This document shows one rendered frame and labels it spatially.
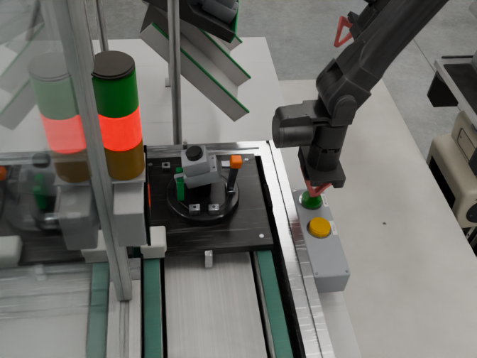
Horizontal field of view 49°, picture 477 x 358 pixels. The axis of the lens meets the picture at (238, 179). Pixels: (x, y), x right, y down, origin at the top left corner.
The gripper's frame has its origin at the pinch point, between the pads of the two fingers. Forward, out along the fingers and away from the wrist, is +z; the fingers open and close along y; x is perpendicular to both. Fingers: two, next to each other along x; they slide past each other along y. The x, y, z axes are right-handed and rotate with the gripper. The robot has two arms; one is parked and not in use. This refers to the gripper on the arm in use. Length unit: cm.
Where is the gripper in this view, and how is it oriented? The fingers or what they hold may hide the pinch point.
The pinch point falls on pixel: (314, 193)
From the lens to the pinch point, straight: 103.4
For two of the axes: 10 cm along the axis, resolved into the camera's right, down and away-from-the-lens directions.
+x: 9.9, -0.6, 1.3
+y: 1.4, 7.3, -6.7
